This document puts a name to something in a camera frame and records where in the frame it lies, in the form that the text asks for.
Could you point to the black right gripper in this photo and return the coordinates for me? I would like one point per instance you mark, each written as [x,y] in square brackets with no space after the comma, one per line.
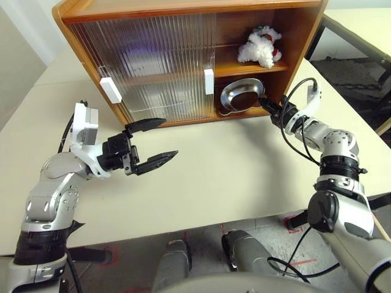
[282,114]

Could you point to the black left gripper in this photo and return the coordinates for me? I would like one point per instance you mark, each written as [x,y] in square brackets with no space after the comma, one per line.
[117,152]

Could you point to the steel dish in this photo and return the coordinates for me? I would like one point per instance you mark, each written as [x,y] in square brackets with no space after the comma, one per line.
[235,91]

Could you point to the white plush toy green hat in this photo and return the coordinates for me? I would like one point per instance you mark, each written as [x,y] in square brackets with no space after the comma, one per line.
[259,49]

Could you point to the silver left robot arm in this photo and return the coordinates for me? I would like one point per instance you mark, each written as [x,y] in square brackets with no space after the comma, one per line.
[49,198]

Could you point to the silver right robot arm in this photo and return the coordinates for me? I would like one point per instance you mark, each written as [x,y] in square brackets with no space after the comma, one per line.
[339,195]

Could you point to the wooden cabinet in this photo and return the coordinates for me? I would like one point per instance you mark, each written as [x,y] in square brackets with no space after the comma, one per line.
[183,7]

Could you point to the grey left robot leg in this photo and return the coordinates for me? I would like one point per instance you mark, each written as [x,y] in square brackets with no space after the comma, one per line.
[172,262]

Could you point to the grey robot leg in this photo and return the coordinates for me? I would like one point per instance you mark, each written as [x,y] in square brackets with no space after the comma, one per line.
[172,262]
[247,253]

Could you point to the grey right robot leg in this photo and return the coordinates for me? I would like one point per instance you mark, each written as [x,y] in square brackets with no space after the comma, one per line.
[247,253]

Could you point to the silver robot torso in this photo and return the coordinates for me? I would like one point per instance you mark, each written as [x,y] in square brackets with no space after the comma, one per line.
[229,284]

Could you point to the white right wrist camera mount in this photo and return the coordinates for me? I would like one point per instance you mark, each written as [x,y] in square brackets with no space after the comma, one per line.
[317,97]

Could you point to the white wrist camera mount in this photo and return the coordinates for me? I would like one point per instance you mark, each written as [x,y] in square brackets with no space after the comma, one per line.
[317,97]
[85,122]

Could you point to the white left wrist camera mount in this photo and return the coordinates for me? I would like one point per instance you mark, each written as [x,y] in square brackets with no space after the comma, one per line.
[85,122]

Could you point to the cream side table black frame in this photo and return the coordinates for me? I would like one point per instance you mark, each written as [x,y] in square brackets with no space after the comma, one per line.
[351,36]

